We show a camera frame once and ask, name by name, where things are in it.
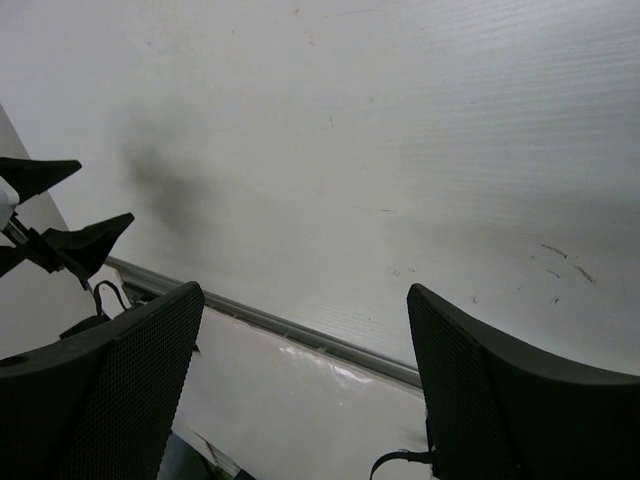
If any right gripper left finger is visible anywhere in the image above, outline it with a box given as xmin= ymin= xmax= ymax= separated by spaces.
xmin=1 ymin=281 xmax=205 ymax=479

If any aluminium frame rail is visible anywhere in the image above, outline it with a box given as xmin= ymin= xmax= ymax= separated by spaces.
xmin=106 ymin=257 xmax=421 ymax=389

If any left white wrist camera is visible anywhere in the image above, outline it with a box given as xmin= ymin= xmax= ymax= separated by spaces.
xmin=0 ymin=177 xmax=21 ymax=232

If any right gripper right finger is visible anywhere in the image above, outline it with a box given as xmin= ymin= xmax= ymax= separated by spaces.
xmin=407 ymin=284 xmax=639 ymax=479

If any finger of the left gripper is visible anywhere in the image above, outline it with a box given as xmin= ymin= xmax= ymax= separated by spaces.
xmin=1 ymin=157 xmax=82 ymax=204
xmin=29 ymin=213 xmax=135 ymax=286

